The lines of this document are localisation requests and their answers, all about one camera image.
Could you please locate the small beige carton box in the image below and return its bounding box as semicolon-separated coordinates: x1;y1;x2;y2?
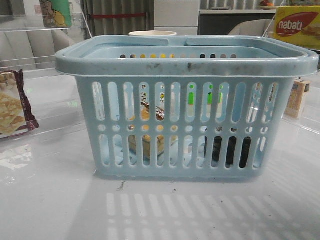
284;79;311;119

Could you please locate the clear acrylic right display shelf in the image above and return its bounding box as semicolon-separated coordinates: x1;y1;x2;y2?
259;18;320;136

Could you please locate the clear acrylic left display shelf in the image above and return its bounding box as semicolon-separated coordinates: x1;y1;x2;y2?
0;12;94;143

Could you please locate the yellow nabati wafer box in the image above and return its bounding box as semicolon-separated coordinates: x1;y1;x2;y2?
269;5;320;50

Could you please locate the packaged bread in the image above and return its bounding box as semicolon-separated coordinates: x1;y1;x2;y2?
128;101;165;159

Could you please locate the fruit plate on counter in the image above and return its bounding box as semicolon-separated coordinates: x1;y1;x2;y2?
258;0;277;10

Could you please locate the dark tissue pack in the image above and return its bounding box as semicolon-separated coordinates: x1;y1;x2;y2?
210;136;252;169

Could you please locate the clear acrylic display shelf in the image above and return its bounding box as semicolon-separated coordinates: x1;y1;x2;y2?
259;18;320;136
0;12;94;143

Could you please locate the yellow popcorn paper cup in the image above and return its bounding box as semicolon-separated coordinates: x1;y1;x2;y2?
129;30;177;121

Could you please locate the brown cracker snack bag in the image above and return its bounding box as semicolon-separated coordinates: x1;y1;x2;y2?
0;70;40;139

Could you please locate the light blue plastic basket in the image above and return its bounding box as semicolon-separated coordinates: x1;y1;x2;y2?
54;34;320;183

